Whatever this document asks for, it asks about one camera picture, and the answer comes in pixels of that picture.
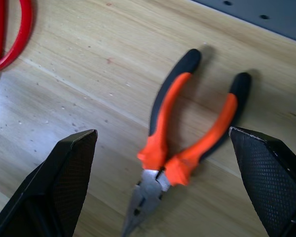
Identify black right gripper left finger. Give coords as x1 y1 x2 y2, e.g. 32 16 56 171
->
0 129 98 237

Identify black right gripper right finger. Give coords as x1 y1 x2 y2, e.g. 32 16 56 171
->
228 126 296 237

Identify grey metal pegboard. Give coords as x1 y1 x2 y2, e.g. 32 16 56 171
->
191 0 296 45

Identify orange and black needle-nose pliers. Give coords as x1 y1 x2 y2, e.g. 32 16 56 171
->
120 48 252 237

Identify red-handled scissors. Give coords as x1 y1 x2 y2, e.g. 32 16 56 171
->
0 0 33 82

